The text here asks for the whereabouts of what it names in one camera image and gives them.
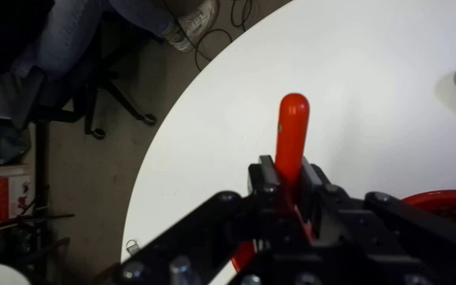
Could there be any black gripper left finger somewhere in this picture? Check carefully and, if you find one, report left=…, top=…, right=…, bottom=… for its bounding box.
left=247, top=154, right=284, bottom=211

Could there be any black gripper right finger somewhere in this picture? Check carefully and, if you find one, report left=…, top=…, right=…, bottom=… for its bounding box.
left=296, top=157, right=328, bottom=211

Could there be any red spoon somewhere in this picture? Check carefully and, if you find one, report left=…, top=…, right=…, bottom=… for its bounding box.
left=233, top=92, right=312, bottom=271

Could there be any red bowl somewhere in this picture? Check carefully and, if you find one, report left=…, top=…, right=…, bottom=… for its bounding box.
left=401, top=189, right=456, bottom=235

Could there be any black office chair base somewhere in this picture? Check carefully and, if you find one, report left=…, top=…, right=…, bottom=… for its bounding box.
left=83, top=30, right=159, bottom=141

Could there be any black floor cable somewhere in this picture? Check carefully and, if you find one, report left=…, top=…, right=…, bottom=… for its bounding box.
left=193, top=0, right=257, bottom=70

